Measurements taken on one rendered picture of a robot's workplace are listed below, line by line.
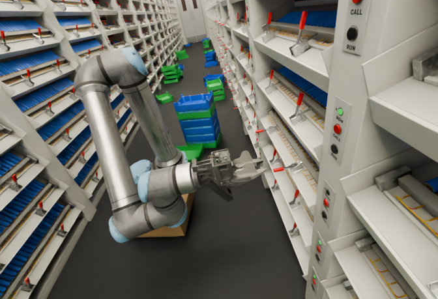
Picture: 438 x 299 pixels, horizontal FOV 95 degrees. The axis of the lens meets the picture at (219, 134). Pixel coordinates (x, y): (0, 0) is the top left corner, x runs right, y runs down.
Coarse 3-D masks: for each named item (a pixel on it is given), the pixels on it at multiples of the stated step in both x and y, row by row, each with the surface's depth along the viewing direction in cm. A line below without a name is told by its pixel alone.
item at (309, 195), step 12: (264, 108) 104; (264, 120) 103; (276, 132) 91; (288, 132) 86; (276, 144) 85; (288, 156) 76; (300, 180) 66; (300, 192) 63; (312, 192) 61; (312, 204) 58
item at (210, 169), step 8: (216, 152) 60; (224, 152) 59; (192, 160) 59; (208, 160) 58; (216, 160) 57; (224, 160) 57; (192, 168) 57; (200, 168) 57; (208, 168) 58; (216, 168) 56; (224, 168) 57; (232, 168) 58; (200, 176) 59; (208, 176) 59; (216, 176) 57; (224, 176) 59; (232, 176) 59; (200, 184) 59; (224, 184) 59
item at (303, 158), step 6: (270, 114) 100; (276, 120) 93; (282, 126) 88; (282, 132) 85; (282, 138) 84; (288, 138) 80; (294, 144) 76; (300, 150) 72; (300, 156) 70; (306, 162) 67; (306, 168) 67; (312, 168) 64; (312, 174) 62; (318, 174) 61
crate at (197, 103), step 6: (186, 96) 184; (192, 96) 183; (198, 96) 182; (204, 96) 181; (210, 96) 180; (174, 102) 168; (180, 102) 180; (186, 102) 184; (192, 102) 181; (198, 102) 179; (204, 102) 176; (210, 102) 167; (180, 108) 169; (186, 108) 168; (192, 108) 167; (198, 108) 166; (204, 108) 165
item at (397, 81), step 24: (408, 48) 24; (432, 48) 24; (384, 72) 25; (408, 72) 25; (432, 72) 24; (384, 96) 26; (408, 96) 24; (432, 96) 22; (384, 120) 26; (408, 120) 22; (432, 120) 20; (432, 144) 20
